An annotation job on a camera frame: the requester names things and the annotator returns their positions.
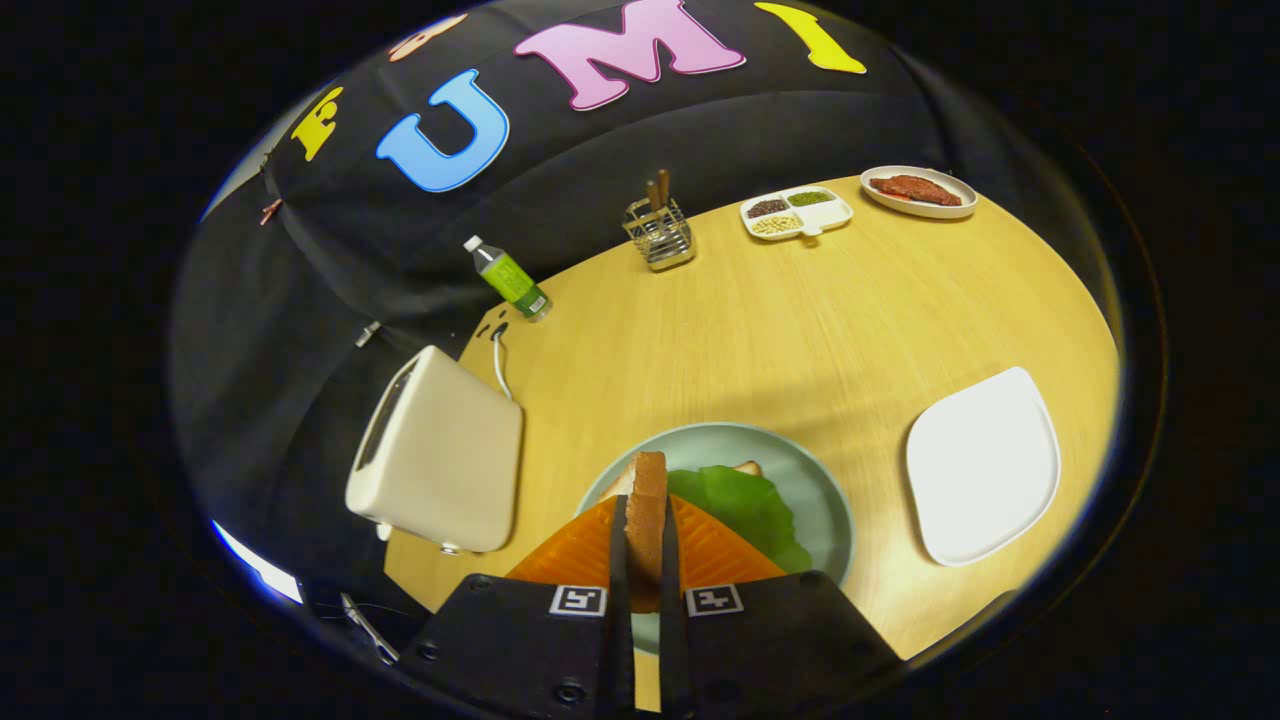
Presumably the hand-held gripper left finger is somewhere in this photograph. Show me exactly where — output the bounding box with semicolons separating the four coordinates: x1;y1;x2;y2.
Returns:
405;495;638;719

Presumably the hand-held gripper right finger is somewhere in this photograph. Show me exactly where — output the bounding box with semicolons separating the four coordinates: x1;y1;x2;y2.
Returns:
658;495;906;719

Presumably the toasted white bread slice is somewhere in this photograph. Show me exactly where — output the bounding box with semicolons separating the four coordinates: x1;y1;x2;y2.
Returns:
622;451;669;613

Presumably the green lettuce leaf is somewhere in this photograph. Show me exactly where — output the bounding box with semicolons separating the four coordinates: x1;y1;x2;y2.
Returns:
668;465;813;575

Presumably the plain white bread slice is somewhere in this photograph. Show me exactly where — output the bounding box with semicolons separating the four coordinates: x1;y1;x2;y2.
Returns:
598;460;763;503

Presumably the pale green round plate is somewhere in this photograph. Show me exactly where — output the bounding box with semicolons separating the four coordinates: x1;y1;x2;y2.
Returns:
577;422;857;656

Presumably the cream white toaster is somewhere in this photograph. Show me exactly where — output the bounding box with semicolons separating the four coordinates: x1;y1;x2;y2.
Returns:
345;345;525;555

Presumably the green label drink bottle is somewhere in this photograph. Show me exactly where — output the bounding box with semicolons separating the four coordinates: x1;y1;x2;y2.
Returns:
463;235;553;323

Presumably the white square plate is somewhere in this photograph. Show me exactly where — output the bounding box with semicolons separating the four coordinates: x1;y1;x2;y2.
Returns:
906;366;1061;568

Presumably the black backdrop cloth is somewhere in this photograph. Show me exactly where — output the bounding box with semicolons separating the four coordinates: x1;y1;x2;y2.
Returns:
168;0;1131;601

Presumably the white divided dish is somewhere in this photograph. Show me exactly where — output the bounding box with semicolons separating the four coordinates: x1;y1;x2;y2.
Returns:
739;185;855;243

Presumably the round white meat plate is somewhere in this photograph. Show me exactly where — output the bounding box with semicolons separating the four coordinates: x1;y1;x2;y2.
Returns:
860;165;979;220

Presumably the cooked brown meat piece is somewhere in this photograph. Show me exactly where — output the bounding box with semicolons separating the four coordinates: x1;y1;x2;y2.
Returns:
869;175;963;208

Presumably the metal wire utensil holder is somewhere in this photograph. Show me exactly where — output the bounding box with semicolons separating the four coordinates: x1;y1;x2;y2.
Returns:
623;198;696;273

